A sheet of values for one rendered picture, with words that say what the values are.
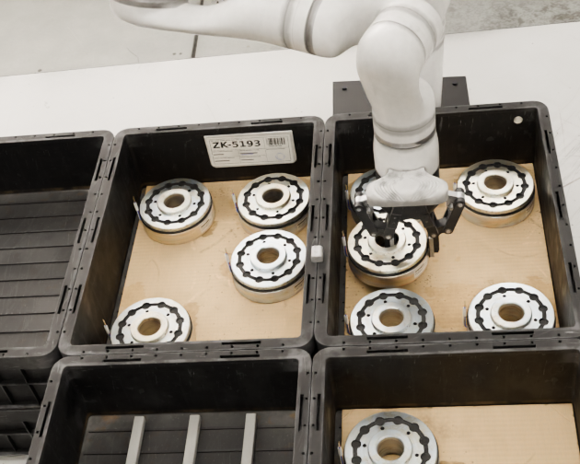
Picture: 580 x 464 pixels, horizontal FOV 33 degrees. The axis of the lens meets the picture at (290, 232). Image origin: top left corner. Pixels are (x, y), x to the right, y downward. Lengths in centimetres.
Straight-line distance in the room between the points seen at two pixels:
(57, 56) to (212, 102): 158
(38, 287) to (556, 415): 70
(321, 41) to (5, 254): 62
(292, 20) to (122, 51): 223
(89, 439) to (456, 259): 51
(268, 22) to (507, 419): 51
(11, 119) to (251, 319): 81
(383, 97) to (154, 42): 226
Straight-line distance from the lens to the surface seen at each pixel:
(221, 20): 112
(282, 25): 107
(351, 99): 163
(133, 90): 189
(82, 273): 125
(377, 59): 101
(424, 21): 104
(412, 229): 128
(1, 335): 137
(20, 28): 355
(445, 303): 126
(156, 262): 137
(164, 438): 119
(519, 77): 179
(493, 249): 132
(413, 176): 112
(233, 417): 119
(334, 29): 105
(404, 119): 108
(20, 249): 146
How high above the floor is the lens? 180
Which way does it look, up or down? 46 degrees down
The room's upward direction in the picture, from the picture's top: 11 degrees counter-clockwise
